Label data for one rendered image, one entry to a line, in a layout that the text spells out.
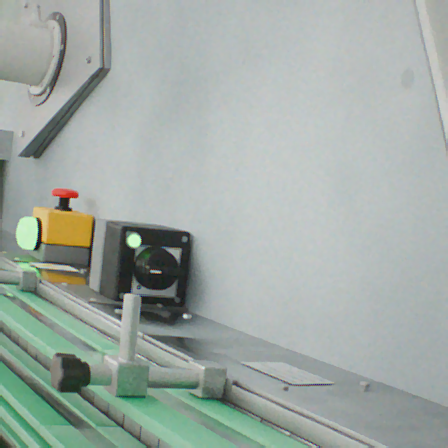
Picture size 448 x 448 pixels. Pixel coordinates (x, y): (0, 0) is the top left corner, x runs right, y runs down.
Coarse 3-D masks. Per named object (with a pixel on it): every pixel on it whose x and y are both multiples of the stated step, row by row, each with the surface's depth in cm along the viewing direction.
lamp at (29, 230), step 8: (24, 224) 126; (32, 224) 126; (40, 224) 127; (24, 232) 126; (32, 232) 126; (40, 232) 127; (24, 240) 126; (32, 240) 126; (40, 240) 127; (24, 248) 127; (32, 248) 128
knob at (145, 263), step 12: (144, 252) 101; (156, 252) 100; (168, 252) 101; (144, 264) 99; (156, 264) 100; (168, 264) 101; (144, 276) 100; (156, 276) 100; (168, 276) 99; (180, 276) 100; (156, 288) 100
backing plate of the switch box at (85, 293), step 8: (64, 288) 104; (72, 288) 105; (80, 288) 106; (88, 288) 107; (80, 296) 100; (88, 296) 101; (96, 296) 102; (104, 296) 103; (104, 304) 98; (112, 304) 99; (120, 304) 99; (144, 304) 102; (152, 304) 102; (160, 304) 102
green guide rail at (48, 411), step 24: (0, 336) 118; (0, 360) 105; (24, 360) 106; (0, 384) 93; (24, 384) 95; (48, 384) 97; (24, 408) 86; (48, 408) 87; (72, 408) 89; (48, 432) 79; (72, 432) 80; (96, 432) 83; (120, 432) 83
